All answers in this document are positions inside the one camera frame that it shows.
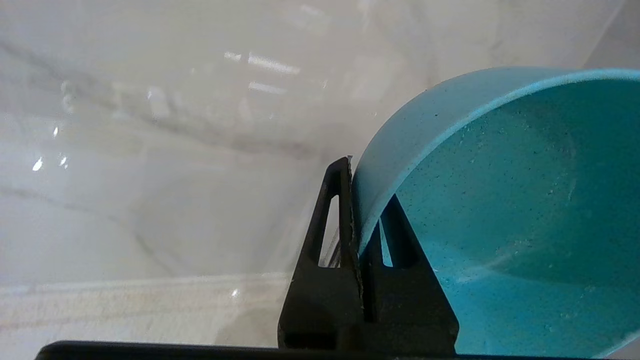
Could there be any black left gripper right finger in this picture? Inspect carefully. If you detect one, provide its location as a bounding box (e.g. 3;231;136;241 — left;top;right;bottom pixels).
362;195;460;353

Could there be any blue plastic bowl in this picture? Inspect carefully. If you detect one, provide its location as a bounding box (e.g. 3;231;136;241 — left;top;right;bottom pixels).
351;66;640;358

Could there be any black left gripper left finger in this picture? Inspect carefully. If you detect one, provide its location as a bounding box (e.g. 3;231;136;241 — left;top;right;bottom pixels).
277;156;365;349

